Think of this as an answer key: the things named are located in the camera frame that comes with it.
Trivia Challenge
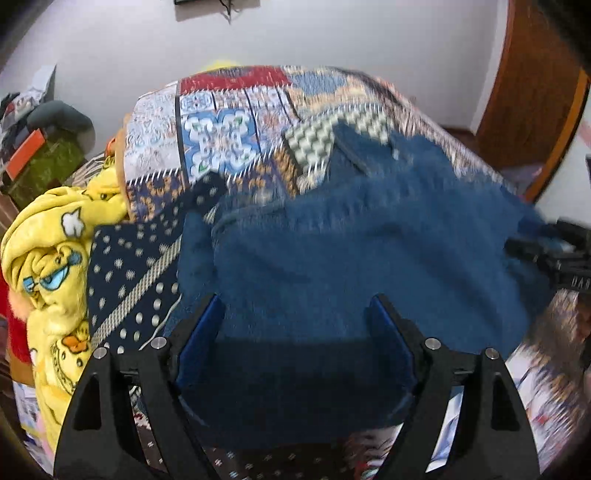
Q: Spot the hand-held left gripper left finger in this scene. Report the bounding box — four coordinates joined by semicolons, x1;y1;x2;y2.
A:
53;293;226;480

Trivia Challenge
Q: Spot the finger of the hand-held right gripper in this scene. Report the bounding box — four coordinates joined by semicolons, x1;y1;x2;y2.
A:
505;236;561;268

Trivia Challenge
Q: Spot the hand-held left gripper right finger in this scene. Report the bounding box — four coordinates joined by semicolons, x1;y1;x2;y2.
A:
367;293;541;480

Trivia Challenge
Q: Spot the blue denim jacket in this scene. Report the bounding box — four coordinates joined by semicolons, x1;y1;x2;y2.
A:
177;121;557;450

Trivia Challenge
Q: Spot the brown wooden door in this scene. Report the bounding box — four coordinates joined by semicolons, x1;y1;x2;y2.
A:
475;0;591;169

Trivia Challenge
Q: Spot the yellow cartoon fleece blanket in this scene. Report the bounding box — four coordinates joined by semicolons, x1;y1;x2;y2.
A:
0;154;132;462

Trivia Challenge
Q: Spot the pile of printed papers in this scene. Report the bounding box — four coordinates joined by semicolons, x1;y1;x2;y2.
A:
14;383;56;472

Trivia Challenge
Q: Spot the red plush toy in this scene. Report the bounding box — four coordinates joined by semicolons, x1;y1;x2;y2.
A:
0;277;33;365

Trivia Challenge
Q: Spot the patchwork patterned bedspread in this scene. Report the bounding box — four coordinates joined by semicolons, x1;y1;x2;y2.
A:
85;65;591;480

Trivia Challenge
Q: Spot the orange box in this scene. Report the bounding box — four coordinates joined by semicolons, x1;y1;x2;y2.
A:
7;129;48;178

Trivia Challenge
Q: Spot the grey cushion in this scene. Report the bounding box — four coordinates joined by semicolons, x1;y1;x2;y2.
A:
25;102;96;145

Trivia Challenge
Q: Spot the yellow plush object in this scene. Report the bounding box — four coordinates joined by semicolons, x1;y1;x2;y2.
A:
201;59;243;73

